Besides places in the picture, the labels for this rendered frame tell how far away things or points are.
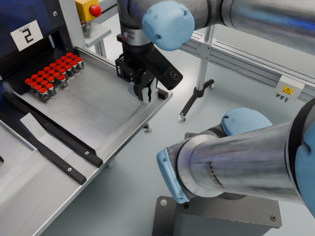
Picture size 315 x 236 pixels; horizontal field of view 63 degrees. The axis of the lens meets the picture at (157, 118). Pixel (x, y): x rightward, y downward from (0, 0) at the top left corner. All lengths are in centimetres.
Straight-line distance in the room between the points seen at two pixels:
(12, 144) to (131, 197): 94
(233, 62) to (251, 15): 116
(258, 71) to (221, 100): 57
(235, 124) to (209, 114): 137
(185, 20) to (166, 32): 4
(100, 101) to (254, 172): 58
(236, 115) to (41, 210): 48
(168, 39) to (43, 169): 44
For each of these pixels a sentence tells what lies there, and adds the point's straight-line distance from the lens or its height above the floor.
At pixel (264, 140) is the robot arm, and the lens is 29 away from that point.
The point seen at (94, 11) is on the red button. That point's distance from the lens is 96.
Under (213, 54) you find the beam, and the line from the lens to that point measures 162.
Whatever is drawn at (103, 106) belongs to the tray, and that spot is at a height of 88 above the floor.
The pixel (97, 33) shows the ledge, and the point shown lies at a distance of 108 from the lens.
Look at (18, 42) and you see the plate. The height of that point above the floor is 102.
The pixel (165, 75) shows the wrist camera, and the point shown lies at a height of 106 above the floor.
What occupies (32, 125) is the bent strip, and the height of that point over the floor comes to 91.
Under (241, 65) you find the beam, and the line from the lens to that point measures 157.
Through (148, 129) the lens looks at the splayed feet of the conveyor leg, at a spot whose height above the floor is 3.
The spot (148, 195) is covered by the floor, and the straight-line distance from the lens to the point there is 156.
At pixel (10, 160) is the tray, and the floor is 88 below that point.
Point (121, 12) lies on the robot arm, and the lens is 54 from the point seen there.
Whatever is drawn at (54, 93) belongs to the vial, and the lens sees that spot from 82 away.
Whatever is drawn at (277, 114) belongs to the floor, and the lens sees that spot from 209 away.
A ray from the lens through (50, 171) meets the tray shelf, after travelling 69.
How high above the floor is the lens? 144
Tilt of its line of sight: 51 degrees down
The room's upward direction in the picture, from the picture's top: straight up
